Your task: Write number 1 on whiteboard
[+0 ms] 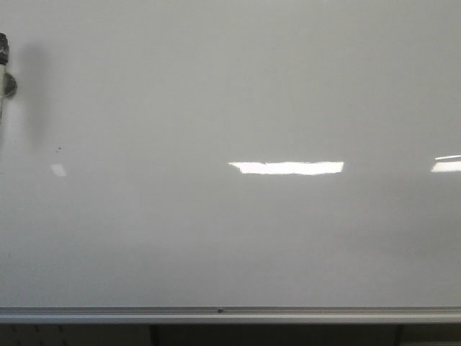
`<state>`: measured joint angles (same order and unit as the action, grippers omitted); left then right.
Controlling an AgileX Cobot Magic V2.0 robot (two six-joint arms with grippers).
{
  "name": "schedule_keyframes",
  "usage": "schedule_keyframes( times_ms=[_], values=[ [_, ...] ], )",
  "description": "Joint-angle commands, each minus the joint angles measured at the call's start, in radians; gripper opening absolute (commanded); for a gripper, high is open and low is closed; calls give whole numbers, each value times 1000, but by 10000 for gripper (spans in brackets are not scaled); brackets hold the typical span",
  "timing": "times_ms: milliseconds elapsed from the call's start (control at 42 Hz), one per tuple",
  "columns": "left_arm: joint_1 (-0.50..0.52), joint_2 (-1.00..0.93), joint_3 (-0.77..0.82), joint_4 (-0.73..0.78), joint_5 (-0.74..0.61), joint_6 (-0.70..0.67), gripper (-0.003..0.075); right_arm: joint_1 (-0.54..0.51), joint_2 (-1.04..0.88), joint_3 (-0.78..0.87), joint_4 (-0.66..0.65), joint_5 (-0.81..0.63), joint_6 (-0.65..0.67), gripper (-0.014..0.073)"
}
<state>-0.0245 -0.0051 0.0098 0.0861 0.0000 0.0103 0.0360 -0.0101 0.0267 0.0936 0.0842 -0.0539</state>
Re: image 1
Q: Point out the white whiteboard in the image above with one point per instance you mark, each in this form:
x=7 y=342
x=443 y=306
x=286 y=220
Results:
x=231 y=153

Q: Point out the aluminium whiteboard tray rail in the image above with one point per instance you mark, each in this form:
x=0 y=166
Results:
x=230 y=315

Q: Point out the round magnetic marker holder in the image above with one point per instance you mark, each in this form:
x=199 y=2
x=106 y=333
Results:
x=10 y=85

